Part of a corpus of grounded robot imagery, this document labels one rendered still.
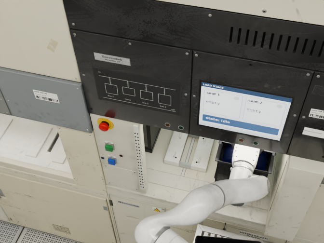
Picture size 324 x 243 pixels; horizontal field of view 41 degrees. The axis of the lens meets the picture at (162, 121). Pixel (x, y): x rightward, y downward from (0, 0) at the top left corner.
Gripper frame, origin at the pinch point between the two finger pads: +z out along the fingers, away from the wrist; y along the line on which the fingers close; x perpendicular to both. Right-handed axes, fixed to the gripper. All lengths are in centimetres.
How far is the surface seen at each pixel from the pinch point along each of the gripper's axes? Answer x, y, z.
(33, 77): 31, -80, -20
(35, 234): -124, -121, -18
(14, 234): -124, -134, -23
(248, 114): 33.7, -2.1, -18.6
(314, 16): 75, 9, -18
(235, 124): 27.6, -5.7, -18.6
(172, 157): -33.3, -33.6, 3.6
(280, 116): 36.1, 7.7, -18.5
